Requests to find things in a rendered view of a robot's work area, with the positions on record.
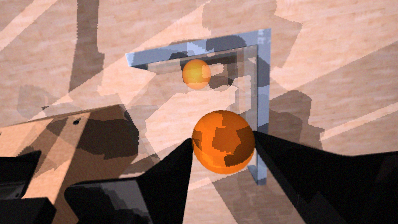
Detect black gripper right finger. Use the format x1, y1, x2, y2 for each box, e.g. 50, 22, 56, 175
253, 131, 398, 224

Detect low clear corner walls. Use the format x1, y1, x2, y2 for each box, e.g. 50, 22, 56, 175
133, 45, 257, 183

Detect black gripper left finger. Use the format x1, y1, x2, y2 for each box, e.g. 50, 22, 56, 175
64, 138, 193, 224

